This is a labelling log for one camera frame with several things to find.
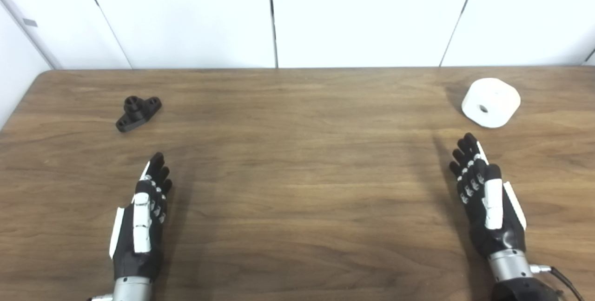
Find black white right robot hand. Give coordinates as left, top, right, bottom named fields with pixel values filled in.
left=449, top=133, right=528, bottom=259

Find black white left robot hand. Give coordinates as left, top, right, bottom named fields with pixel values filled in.
left=109, top=152, right=173, bottom=282

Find round white piece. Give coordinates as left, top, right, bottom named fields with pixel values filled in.
left=461, top=78, right=521, bottom=128

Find black flanged holder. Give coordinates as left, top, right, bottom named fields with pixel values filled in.
left=115, top=96, right=162, bottom=133

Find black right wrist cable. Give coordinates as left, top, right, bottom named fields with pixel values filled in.
left=530, top=265, right=584, bottom=301

